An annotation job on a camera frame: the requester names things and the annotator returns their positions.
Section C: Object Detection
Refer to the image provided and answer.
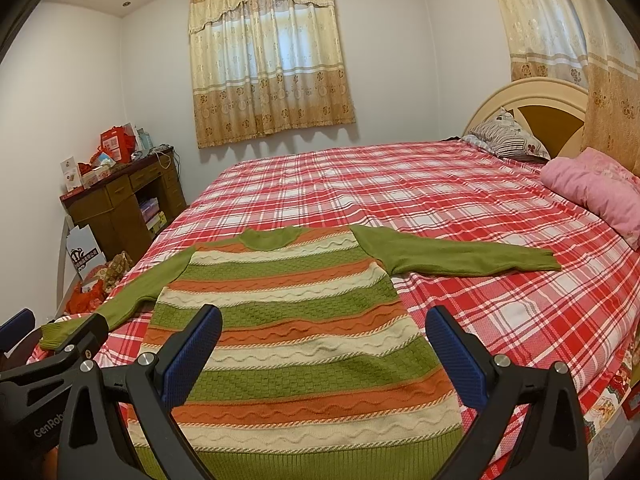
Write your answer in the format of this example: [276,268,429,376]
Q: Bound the green orange cream striped sweater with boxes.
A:
[38,224,562,480]

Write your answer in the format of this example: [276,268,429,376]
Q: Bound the red plastic bag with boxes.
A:
[64,280,107,314]

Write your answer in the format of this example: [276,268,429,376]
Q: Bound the red plaid bed sheet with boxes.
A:
[27,140,640,480]

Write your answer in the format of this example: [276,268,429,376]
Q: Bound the white printed cardboard box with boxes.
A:
[66,226,106,280]

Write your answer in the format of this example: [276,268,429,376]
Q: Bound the brown patterned bag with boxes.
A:
[96,252,134,294]

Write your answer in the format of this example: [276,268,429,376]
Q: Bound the white greeting card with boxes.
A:
[61,156,82,192]

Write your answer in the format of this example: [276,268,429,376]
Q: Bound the dark brown wooden desk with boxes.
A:
[60,146,186,261]

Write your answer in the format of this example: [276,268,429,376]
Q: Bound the stacked books in desk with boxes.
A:
[140,197,167,235]

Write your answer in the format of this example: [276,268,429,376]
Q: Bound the red gift box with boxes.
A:
[100,126,136,164]

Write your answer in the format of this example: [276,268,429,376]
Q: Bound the pink folded quilt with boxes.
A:
[540,148,640,252]

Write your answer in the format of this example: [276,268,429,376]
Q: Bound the grey striped pillow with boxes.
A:
[462,108,551,162]

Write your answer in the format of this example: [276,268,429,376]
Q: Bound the cream wooden headboard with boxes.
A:
[465,77,588,158]

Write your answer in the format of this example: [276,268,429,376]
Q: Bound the beige patterned window curtain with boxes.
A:
[188,0,356,148]

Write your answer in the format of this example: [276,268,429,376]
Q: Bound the beige patterned side curtain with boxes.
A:
[498,0,639,174]

